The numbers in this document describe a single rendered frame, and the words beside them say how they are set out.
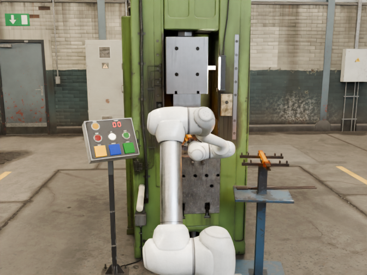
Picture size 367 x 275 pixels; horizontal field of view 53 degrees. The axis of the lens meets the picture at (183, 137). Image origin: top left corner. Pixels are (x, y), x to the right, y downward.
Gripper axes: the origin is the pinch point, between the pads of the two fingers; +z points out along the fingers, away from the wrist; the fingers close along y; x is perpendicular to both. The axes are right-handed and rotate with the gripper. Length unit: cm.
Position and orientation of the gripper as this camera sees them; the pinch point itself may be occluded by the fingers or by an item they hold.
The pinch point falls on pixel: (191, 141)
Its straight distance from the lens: 260.7
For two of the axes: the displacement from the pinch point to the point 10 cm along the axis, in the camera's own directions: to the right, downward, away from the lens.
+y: 10.0, -0.1, 0.7
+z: -0.7, -2.0, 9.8
